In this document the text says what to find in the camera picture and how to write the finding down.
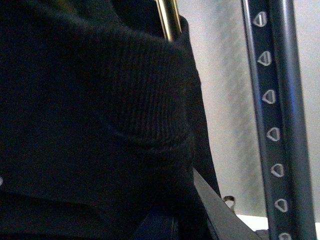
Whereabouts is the black printed t-shirt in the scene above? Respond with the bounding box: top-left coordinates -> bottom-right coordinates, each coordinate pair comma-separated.
0,0 -> 217,240

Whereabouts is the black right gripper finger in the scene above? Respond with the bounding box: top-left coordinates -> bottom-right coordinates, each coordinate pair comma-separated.
193,169 -> 260,240

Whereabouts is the metal clothes hanger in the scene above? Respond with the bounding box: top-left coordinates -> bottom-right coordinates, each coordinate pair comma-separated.
155,0 -> 182,42

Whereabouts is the grey metal drying rack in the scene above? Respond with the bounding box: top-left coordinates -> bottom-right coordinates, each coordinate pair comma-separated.
242,0 -> 317,240

